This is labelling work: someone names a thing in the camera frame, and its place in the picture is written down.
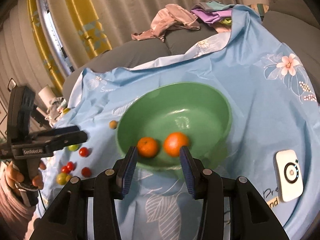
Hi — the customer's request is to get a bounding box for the red cherry tomato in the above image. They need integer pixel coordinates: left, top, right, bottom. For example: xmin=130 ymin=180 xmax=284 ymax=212
xmin=61 ymin=166 xmax=71 ymax=174
xmin=66 ymin=161 xmax=75 ymax=172
xmin=79 ymin=147 xmax=89 ymax=158
xmin=81 ymin=167 xmax=92 ymax=178

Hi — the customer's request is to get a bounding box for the small tan round fruit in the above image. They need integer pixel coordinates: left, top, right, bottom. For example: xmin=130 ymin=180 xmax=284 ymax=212
xmin=109 ymin=120 xmax=118 ymax=129

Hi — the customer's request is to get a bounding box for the orange mandarin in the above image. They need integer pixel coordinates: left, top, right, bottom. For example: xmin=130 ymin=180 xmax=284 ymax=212
xmin=163 ymin=132 xmax=190 ymax=157
xmin=137 ymin=137 xmax=159 ymax=158

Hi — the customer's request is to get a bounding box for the person's left hand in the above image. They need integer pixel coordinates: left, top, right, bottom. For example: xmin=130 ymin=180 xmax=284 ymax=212
xmin=4 ymin=160 xmax=47 ymax=197

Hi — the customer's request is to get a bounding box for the green round fruit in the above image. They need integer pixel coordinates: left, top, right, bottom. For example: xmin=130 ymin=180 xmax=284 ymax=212
xmin=68 ymin=145 xmax=79 ymax=152

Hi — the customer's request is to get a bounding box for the clothes heap on chair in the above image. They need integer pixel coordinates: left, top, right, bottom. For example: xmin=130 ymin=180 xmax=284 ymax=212
xmin=45 ymin=97 xmax=71 ymax=127

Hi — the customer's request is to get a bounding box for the yellow green lime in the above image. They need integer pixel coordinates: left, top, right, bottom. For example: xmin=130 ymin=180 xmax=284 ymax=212
xmin=56 ymin=172 xmax=68 ymax=185

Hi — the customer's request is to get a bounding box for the white cylinder lamp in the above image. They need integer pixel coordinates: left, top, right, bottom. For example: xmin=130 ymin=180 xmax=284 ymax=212
xmin=38 ymin=85 xmax=56 ymax=105

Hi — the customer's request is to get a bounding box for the upright vacuum cleaner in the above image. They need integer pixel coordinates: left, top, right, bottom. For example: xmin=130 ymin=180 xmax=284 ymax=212
xmin=7 ymin=78 xmax=51 ymax=129

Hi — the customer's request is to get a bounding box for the person's pink sleeve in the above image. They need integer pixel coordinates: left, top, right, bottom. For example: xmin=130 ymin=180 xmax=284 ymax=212
xmin=1 ymin=169 xmax=37 ymax=239

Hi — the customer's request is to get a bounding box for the white HP device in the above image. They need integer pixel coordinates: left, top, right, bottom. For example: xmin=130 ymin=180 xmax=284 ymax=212
xmin=274 ymin=150 xmax=304 ymax=203

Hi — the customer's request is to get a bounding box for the yellow patterned curtain left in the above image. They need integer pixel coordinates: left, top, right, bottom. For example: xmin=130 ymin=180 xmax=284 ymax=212
xmin=27 ymin=0 xmax=65 ymax=93

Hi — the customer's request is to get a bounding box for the yellow patterned curtain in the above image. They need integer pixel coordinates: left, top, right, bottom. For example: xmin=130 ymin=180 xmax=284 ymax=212
xmin=27 ymin=0 xmax=65 ymax=93
xmin=65 ymin=0 xmax=112 ymax=59

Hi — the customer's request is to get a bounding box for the light blue floral sheet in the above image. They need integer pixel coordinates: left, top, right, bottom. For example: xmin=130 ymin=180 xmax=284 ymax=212
xmin=35 ymin=5 xmax=319 ymax=239

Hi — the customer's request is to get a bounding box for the green plastic bowl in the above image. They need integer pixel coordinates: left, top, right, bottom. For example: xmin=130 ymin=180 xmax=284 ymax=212
xmin=116 ymin=82 xmax=232 ymax=172

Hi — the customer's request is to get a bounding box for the grey sofa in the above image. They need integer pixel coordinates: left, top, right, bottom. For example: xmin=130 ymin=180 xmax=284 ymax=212
xmin=62 ymin=23 xmax=217 ymax=100

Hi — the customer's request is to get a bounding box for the yellow patterned curtain right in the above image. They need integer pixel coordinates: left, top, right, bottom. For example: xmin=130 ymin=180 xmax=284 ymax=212
xmin=65 ymin=0 xmax=112 ymax=59

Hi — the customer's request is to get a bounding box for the pink cloth pile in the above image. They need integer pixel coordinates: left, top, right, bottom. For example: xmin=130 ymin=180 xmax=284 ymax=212
xmin=131 ymin=4 xmax=201 ymax=42

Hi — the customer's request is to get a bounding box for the purple cloth pile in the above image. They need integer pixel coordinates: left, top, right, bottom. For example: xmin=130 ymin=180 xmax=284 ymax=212
xmin=190 ymin=1 xmax=234 ymax=33

